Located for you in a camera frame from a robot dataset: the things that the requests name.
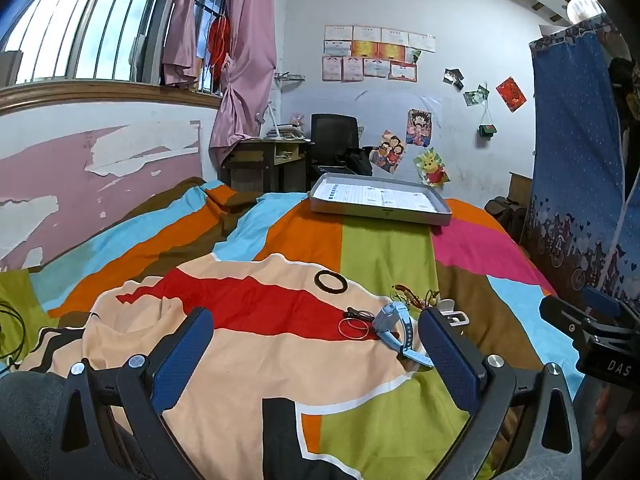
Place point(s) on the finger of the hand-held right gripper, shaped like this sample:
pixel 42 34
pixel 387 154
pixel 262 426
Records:
pixel 562 312
pixel 600 301

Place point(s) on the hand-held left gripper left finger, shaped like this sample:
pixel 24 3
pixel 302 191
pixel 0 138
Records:
pixel 180 360

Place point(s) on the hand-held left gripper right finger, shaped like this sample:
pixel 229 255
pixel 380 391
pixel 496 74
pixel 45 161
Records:
pixel 450 360

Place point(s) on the white claw hair clip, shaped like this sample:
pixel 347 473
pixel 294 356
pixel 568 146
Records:
pixel 452 312

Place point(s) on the blue wristwatch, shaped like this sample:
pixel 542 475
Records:
pixel 387 322

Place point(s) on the thin metal hoop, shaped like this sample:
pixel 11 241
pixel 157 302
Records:
pixel 366 330
pixel 345 329

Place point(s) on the small black hair clip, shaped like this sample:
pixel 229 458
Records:
pixel 356 314

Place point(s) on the grey tray with grid paper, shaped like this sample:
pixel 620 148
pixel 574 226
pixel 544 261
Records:
pixel 375 197

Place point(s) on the person's right hand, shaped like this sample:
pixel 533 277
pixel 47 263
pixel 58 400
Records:
pixel 607 420

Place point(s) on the brown bags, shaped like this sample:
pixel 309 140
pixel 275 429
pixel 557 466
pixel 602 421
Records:
pixel 507 217

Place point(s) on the colourful patchwork bedspread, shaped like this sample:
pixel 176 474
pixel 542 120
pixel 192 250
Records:
pixel 300 360

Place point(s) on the wooden board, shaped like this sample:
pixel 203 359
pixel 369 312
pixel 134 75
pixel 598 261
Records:
pixel 520 185

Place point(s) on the blue patterned curtain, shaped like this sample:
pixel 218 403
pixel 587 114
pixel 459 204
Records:
pixel 575 160

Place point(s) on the person's grey trousers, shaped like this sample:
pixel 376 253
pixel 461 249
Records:
pixel 30 420

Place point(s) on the yellow bear poster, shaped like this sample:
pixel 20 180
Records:
pixel 431 167

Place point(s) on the small green hanging purse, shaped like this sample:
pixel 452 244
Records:
pixel 487 130

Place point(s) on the dark wooden desk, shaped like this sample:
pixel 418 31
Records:
pixel 260 160

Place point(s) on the cartoon family poster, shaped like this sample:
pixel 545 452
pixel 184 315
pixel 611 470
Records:
pixel 387 152

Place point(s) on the black bag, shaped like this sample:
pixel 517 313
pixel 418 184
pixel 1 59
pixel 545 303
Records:
pixel 360 162

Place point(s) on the red paper envelope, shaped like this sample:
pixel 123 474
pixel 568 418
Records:
pixel 511 93

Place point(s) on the anime character poster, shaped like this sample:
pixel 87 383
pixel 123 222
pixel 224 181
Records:
pixel 418 127

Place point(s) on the stack of books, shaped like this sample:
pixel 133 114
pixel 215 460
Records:
pixel 287 132

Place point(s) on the black office chair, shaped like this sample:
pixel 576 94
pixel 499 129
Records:
pixel 332 132

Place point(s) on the cluster of small photos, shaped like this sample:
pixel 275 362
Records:
pixel 453 77

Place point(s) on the white desk lamp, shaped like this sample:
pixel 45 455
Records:
pixel 272 117

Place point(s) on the wooden window sill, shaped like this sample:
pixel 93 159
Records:
pixel 100 96

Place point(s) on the white round bag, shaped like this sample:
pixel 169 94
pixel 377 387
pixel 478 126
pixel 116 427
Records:
pixel 585 9

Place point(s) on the long tied pink curtain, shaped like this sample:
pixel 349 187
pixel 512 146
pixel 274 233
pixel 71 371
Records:
pixel 250 60

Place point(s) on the red hanging clothes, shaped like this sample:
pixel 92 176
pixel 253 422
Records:
pixel 219 45

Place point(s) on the short pink curtain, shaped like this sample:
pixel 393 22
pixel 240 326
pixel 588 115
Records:
pixel 180 35

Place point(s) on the barred window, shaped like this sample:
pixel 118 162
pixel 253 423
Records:
pixel 100 20

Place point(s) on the green wall picture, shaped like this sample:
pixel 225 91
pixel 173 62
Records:
pixel 476 95

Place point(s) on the group of wall certificates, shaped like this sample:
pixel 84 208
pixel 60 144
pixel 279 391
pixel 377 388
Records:
pixel 375 55

